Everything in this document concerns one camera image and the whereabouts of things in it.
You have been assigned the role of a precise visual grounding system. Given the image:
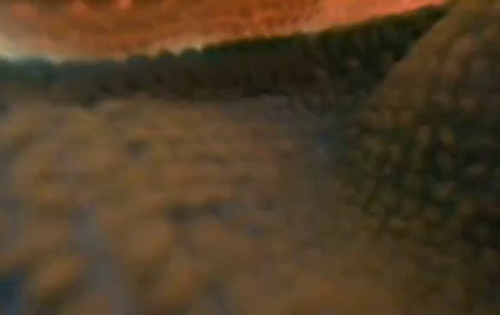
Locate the yellow microfiber towel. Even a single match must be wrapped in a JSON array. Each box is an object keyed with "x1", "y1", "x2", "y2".
[{"x1": 0, "y1": 0, "x2": 500, "y2": 315}]

